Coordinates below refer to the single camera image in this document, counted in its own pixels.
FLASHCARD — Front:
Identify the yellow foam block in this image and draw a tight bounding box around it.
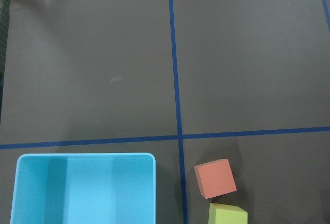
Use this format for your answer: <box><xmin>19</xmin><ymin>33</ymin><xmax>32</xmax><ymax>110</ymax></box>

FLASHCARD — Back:
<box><xmin>208</xmin><ymin>203</ymin><xmax>248</xmax><ymax>224</ymax></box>

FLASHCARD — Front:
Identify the orange foam block left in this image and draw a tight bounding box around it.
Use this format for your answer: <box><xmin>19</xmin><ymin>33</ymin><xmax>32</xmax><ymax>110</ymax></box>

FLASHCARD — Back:
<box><xmin>194</xmin><ymin>159</ymin><xmax>237</xmax><ymax>199</ymax></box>

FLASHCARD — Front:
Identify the light blue plastic bin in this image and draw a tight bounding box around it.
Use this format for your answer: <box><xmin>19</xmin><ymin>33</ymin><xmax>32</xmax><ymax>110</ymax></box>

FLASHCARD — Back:
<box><xmin>10</xmin><ymin>153</ymin><xmax>156</xmax><ymax>223</ymax></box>

